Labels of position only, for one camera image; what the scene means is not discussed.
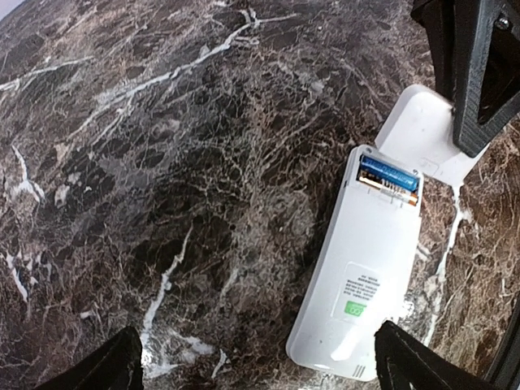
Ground white battery cover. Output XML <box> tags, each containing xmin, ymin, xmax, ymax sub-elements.
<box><xmin>375</xmin><ymin>84</ymin><xmax>483</xmax><ymax>187</ymax></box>

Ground blue AAA battery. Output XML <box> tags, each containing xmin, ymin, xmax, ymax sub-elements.
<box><xmin>360</xmin><ymin>155</ymin><xmax>419</xmax><ymax>192</ymax></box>

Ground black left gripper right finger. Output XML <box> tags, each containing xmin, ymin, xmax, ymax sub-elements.
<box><xmin>375</xmin><ymin>320</ymin><xmax>494</xmax><ymax>390</ymax></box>

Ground white remote control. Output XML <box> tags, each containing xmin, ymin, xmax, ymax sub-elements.
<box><xmin>285</xmin><ymin>145</ymin><xmax>423</xmax><ymax>382</ymax></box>

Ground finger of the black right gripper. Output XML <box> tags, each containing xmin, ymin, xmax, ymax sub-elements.
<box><xmin>411</xmin><ymin>0</ymin><xmax>519</xmax><ymax>158</ymax></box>

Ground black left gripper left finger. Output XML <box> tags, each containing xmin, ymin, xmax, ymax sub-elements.
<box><xmin>37</xmin><ymin>326</ymin><xmax>144</xmax><ymax>390</ymax></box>

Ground gold AAA battery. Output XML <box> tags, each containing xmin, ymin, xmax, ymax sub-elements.
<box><xmin>357</xmin><ymin>171</ymin><xmax>418</xmax><ymax>206</ymax></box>

